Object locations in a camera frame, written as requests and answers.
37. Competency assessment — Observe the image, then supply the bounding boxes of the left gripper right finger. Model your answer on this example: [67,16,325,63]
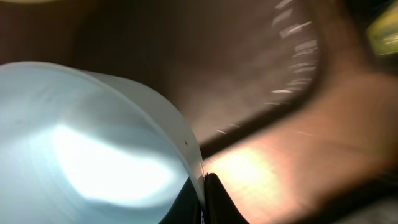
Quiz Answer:
[205,173,248,224]

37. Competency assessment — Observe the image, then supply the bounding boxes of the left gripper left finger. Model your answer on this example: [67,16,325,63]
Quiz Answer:
[159,178,202,224]

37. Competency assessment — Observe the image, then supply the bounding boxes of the light blue bowl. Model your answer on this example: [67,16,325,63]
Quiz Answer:
[1,62,205,224]

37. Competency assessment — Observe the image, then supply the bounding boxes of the green yellow snack wrapper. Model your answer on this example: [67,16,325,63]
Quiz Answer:
[366,0,397,56]

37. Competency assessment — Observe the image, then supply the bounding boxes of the dark brown serving tray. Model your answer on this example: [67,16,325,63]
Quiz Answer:
[1,1,322,158]

